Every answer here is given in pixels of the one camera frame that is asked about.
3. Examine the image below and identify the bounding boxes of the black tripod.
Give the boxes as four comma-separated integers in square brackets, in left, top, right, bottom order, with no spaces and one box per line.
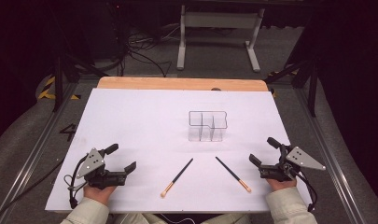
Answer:
[50,50,110,113]
[264,55,322,118]

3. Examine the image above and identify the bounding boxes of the left hand-held gripper cable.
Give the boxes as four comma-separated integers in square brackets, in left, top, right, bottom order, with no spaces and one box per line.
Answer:
[63,154,89,210]

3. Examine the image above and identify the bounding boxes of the yellow black floor tape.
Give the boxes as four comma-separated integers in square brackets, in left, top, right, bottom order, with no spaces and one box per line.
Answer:
[36,76,82,101]

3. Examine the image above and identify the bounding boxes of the black makeup brush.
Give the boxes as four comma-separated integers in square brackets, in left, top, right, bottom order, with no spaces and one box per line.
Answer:
[160,158,194,199]
[215,156,253,194]

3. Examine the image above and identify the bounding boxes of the wooden table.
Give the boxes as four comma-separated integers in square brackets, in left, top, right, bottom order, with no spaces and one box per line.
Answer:
[96,76,269,92]

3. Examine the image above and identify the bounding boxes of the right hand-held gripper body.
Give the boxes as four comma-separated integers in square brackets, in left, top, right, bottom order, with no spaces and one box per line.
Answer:
[259,144,327,183]

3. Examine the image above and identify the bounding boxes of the hand-held gripper cable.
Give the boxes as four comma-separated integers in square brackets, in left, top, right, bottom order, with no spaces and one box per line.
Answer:
[297,170,319,213]
[63,154,89,210]

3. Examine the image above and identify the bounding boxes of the white board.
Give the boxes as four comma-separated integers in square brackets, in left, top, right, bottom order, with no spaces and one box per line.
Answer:
[45,88,313,215]

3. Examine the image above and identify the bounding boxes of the right hand-held gripper cable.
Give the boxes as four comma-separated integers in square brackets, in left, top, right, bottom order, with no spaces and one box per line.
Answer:
[297,170,319,213]

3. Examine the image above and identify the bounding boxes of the clear acrylic organizer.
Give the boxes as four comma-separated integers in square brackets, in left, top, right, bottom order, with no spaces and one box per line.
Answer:
[188,110,229,143]

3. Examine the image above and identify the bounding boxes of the aluminium rail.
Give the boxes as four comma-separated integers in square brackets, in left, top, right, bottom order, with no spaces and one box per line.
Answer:
[0,83,80,222]
[295,88,370,224]

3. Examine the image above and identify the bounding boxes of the person's right hand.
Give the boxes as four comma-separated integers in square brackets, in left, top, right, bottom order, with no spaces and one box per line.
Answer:
[265,176,298,192]

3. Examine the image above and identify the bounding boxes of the long black floor cable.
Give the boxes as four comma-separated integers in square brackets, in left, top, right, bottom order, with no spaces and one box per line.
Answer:
[0,157,66,222]

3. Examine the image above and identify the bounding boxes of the white metal stand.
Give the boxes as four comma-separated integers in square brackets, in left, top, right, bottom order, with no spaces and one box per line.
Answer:
[176,4,266,73]

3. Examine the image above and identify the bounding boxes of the thin white cable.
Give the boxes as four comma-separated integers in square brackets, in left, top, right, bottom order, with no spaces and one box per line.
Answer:
[160,214,197,224]

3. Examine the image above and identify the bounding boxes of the person's left hand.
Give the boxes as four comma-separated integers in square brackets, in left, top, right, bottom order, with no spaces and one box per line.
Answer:
[83,183,118,206]

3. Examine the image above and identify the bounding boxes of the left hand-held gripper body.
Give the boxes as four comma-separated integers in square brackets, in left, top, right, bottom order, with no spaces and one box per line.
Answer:
[76,147,129,190]

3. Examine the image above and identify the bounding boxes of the black floor cable bundle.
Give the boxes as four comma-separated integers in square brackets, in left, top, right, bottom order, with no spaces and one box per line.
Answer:
[115,26,174,78]

